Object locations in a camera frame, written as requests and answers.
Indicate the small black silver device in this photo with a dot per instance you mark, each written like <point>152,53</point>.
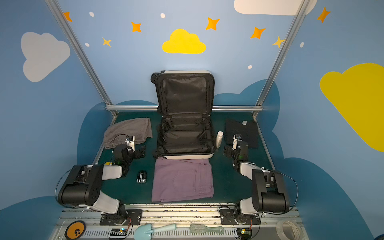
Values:
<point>142,177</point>

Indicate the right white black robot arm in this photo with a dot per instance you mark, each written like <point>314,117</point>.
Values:
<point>268,191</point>

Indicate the pale green hair brush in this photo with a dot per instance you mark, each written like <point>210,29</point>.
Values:
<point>203,229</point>

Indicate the left aluminium frame post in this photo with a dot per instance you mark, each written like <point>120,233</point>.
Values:
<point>69,33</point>

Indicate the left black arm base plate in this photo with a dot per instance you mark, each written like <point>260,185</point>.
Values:
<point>125,218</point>

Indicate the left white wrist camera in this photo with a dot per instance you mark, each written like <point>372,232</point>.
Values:
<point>130,143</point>

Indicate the right small circuit board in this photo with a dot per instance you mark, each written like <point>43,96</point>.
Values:
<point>243,233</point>

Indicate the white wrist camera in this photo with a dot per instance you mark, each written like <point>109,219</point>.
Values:
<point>236,139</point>
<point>130,143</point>

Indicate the small circuit board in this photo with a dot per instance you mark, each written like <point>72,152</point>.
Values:
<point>118,234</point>
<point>243,233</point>

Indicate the purple trousers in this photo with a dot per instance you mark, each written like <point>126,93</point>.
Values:
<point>182,180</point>

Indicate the grey folded towel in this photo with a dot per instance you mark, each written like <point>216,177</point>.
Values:
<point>116,134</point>

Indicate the left small circuit board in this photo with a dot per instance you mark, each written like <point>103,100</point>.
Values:
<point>118,234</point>

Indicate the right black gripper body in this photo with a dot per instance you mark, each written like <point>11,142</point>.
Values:
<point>229,151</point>

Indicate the orange black round disc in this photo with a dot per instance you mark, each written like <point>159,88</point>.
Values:
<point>75,230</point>

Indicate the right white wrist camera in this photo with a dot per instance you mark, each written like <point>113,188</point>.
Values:
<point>236,139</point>

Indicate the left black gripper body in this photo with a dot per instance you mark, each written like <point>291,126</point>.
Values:
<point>139,151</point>

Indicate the white plastic bottle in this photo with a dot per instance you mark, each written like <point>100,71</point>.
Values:
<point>219,139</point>

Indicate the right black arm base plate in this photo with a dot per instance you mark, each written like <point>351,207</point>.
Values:
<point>235,217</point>

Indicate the white hard-shell suitcase black lining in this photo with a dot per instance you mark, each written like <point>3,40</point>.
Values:
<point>185,99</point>

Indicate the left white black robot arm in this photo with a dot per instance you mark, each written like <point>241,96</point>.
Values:
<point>83,188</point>

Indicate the aluminium frame post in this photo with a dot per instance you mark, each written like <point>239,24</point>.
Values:
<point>290,37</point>
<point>69,33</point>

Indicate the right aluminium frame post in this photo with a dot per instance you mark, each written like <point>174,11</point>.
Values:
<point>290,37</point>

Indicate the teal toy shovel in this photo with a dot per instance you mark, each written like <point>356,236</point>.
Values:
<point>145,232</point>

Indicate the black t-shirt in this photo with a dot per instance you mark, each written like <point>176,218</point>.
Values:
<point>247,130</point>

